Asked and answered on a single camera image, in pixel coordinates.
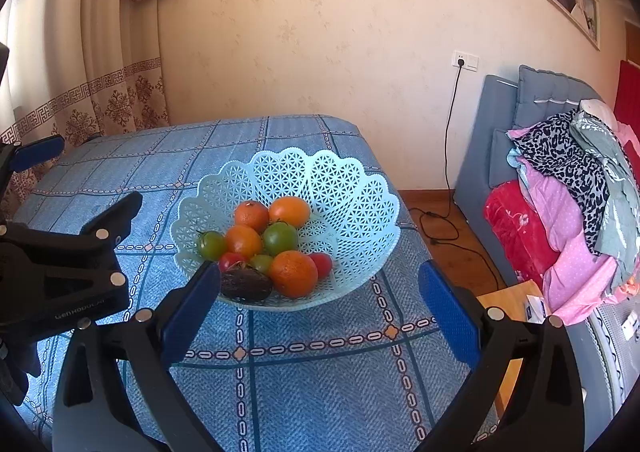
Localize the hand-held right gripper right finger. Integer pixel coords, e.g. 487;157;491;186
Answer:
417;261;586;452

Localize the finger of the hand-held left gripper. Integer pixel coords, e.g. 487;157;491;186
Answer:
75;191;144;253
0;135;66;198

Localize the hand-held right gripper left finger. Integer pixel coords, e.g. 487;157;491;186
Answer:
52;261;223;452

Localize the dark brown avocado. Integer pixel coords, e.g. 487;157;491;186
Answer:
220;268;274;303

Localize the red tomato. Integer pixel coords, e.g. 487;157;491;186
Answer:
307;252;334;278
218;252;248;273

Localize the large orange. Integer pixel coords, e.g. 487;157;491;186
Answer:
269;250;320;299

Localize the light blue lattice plastic basket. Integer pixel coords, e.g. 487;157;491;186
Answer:
170;147;402;312

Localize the person's left hand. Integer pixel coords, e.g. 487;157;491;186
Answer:
0;337;42;407

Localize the wooden stool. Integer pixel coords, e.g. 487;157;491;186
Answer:
475;279;551;413

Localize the small white box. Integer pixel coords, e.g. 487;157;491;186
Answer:
525;294;551;323

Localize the small orange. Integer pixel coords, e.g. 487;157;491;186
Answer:
225;225;264;258
269;196;312;229
234;200;271;233

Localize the beige patterned curtain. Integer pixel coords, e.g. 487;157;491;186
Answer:
0;0;171;218

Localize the red floral blanket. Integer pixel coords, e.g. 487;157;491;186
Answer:
484;181;561;289

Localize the pile of clothes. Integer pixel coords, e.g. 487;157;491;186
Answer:
507;122;640;325

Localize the grey cushioned sofa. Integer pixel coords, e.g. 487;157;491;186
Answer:
452;64;603;288

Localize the leopard print cloth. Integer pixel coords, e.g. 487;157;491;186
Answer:
507;111;613;253

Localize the grey-green floral cloth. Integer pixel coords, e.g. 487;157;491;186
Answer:
570;109;640;293

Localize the white garment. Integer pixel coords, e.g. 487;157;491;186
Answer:
580;99;618;125

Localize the red hanging cloth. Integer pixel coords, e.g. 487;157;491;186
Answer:
614;59;640;138

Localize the black power cable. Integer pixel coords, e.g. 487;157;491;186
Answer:
419;64;501;290

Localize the white wall socket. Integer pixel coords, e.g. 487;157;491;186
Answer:
451;51;480;72

